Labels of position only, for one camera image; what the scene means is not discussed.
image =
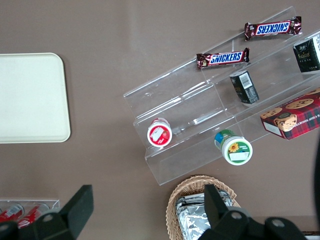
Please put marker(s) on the clear acrylic tiered shelf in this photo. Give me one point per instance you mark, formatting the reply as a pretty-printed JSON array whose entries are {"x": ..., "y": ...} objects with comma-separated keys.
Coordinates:
[{"x": 175, "y": 100}]

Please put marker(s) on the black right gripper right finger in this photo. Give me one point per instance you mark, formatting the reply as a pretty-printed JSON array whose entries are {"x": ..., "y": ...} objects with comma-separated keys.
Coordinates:
[{"x": 217, "y": 215}]

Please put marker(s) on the red tartan cookie box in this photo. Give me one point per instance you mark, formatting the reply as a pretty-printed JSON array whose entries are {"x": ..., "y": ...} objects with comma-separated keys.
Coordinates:
[{"x": 295, "y": 117}]

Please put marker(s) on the foil wrapped package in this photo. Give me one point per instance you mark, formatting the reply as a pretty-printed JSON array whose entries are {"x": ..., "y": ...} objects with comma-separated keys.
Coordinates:
[{"x": 190, "y": 220}]

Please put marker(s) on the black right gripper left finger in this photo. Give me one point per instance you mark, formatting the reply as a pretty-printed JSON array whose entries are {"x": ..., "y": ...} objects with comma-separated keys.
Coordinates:
[{"x": 75, "y": 207}]

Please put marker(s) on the green lid yogurt cup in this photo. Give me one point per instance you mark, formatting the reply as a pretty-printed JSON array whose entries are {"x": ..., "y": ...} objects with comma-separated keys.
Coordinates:
[{"x": 236, "y": 151}]

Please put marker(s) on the red cola bottle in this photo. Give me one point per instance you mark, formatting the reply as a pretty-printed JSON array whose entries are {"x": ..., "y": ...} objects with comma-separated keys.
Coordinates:
[
  {"x": 10, "y": 213},
  {"x": 32, "y": 216}
]

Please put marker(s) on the cream plastic tray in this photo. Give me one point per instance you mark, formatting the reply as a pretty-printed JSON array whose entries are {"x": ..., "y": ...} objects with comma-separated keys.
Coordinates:
[{"x": 30, "y": 97}]

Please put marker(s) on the Snickers chocolate bar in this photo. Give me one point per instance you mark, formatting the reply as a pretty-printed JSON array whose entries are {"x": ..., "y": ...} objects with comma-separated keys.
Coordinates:
[
  {"x": 225, "y": 58},
  {"x": 272, "y": 28}
]

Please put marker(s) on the clear acrylic bottle rack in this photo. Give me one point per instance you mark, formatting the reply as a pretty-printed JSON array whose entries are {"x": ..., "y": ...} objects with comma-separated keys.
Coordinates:
[{"x": 53, "y": 203}]

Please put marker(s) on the red strawberry yogurt cup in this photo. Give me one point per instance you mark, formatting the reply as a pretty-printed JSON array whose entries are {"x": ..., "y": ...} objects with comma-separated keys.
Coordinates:
[{"x": 159, "y": 135}]

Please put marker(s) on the light wicker basket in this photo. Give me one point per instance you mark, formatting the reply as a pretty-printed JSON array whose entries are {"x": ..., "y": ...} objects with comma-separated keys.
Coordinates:
[{"x": 175, "y": 197}]

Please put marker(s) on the black tea carton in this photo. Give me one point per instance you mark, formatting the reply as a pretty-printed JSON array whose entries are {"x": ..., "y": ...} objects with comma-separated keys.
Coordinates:
[
  {"x": 308, "y": 55},
  {"x": 246, "y": 87}
]

